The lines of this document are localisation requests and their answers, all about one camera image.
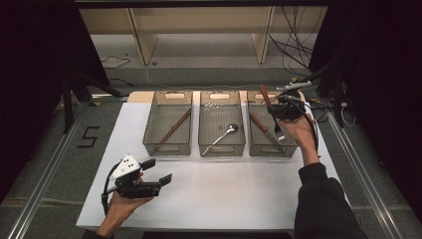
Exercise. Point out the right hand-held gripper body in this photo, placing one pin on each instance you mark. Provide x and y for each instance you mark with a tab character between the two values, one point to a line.
292	109

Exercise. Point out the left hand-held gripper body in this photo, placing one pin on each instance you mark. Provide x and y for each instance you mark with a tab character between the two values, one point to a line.
139	189

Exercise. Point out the grey translucent plastic bin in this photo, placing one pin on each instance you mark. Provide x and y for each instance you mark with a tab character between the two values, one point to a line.
257	142
215	116
166	109

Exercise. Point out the brown wooden chopstick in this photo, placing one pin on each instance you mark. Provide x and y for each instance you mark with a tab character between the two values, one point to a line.
174	129

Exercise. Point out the silver metal spoon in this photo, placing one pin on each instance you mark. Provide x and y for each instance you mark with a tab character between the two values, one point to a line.
232	127

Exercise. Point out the person's right hand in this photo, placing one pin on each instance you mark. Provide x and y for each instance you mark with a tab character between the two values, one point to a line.
300	132

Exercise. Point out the person's left hand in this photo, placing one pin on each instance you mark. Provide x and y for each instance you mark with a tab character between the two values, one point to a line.
121	209

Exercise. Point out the yellow tape piece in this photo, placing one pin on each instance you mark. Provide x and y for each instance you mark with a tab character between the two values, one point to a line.
96	103
294	80

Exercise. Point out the black tripod stand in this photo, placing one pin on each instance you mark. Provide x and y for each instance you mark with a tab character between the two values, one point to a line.
337	99
67	106

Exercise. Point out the light wooden table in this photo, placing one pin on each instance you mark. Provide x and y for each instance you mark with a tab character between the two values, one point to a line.
141	97

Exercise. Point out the black curtain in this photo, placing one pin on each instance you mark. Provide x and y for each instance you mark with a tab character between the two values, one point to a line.
391	83
26	83

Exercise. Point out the light wooden desk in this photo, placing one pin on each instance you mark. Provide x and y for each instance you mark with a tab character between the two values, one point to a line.
146	43

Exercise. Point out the black overhead beam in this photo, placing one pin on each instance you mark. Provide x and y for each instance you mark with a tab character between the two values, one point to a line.
199	2

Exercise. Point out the short metal floor rail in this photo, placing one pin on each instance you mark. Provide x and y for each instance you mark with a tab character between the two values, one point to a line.
109	97

